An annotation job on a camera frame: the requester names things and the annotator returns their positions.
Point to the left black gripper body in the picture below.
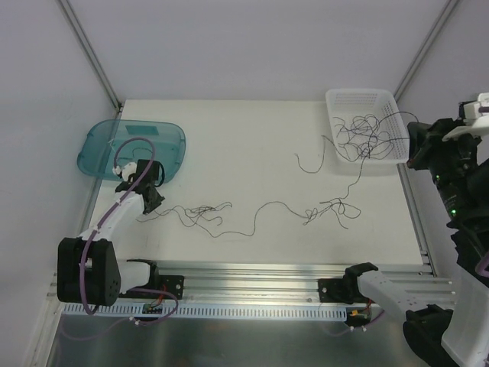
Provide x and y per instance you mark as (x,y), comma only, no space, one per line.
(151,195)

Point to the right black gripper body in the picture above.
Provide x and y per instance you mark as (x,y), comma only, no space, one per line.
(426,143)

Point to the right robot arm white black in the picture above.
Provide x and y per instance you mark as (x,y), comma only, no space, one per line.
(440,336)

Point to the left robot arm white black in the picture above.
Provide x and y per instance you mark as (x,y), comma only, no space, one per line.
(88,270)

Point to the white perforated plastic basket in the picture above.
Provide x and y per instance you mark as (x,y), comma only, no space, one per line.
(367,129)

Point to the teal translucent plastic bin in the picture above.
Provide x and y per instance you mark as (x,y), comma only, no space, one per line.
(119,141)

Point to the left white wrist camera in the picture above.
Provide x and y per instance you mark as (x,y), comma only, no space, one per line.
(126,173)

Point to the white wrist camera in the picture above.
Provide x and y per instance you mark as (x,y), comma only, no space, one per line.
(475,120)
(126,173)

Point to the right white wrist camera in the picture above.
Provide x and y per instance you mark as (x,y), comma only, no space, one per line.
(475,120)

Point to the right aluminium frame post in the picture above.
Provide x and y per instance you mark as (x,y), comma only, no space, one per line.
(441,21)

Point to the aluminium frame post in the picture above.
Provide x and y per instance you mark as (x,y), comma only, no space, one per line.
(441,21)
(88,50)

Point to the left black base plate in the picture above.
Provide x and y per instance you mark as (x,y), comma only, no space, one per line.
(173,284)

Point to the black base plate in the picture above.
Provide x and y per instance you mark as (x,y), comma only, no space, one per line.
(173,284)
(339,290)

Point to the aluminium mounting rail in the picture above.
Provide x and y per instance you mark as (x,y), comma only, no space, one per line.
(234,283)

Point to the white slotted cable duct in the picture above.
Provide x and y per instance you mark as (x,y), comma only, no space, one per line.
(223,311)

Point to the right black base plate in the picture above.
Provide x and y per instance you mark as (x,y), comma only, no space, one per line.
(339,290)

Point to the left aluminium frame post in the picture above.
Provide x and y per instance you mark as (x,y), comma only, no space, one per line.
(88,50)

